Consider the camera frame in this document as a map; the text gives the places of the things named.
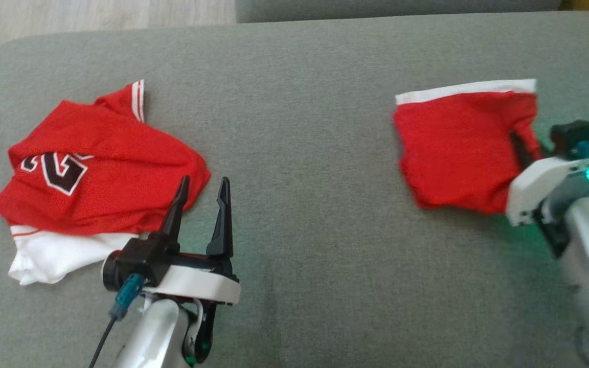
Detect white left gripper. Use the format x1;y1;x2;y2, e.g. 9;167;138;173
144;175;241;307

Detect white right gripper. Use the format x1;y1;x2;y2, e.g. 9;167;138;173
507;130;589;227

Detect red shorts with white stripe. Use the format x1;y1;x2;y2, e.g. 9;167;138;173
393;78;548;215

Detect red basketball jersey with number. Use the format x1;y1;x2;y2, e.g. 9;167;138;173
0;79;211;286

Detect black cable with teal plug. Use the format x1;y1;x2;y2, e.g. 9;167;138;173
87;273;145;368

